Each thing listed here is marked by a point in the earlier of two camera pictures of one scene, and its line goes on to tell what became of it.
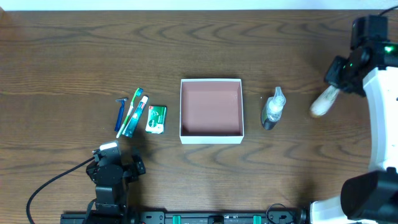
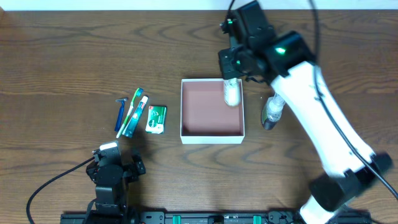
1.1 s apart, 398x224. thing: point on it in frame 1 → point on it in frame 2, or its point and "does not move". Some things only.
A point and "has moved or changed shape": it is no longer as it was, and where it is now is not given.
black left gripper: (137, 165) does not move
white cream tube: (324, 101) has moved or changed shape
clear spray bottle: (273, 109) does not move
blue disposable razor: (120, 113) does not move
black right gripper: (334, 75) → (227, 64)
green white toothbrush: (138, 93) does not move
